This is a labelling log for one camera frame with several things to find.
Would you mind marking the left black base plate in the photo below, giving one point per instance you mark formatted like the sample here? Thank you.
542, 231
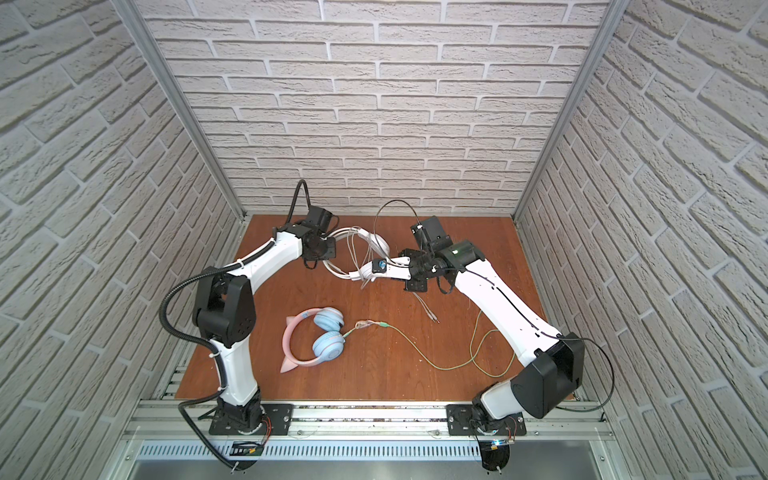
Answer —
252, 419

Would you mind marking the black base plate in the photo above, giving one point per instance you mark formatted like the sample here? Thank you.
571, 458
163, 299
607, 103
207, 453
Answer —
252, 419
469, 420

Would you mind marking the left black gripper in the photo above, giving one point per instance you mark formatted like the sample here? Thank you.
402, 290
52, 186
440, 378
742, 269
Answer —
332, 255

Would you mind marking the pink blue cat-ear headphones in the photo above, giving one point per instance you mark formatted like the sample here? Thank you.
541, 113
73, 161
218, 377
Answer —
326, 347

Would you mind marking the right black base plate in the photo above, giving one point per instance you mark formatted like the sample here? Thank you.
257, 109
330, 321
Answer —
469, 420

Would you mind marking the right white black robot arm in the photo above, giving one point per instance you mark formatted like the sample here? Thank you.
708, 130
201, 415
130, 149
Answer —
552, 362

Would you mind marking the aluminium mounting rail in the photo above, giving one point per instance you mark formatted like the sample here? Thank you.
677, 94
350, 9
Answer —
390, 420

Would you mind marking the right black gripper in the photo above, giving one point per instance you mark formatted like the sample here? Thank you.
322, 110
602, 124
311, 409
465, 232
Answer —
414, 286

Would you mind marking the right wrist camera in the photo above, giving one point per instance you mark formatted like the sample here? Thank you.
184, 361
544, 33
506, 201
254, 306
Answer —
397, 268

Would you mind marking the white perforated vent strip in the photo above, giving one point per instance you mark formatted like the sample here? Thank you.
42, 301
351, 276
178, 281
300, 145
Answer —
287, 450

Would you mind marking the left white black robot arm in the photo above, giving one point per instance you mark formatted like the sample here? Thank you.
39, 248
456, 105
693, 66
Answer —
225, 311

